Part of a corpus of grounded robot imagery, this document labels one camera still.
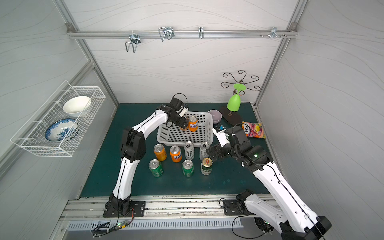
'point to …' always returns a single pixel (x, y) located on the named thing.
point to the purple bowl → (217, 116)
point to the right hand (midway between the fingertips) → (216, 145)
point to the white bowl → (74, 106)
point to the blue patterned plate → (62, 130)
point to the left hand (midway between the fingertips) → (184, 121)
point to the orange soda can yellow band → (160, 152)
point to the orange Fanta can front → (176, 153)
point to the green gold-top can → (206, 166)
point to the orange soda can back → (186, 128)
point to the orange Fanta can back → (193, 123)
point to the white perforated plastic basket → (169, 134)
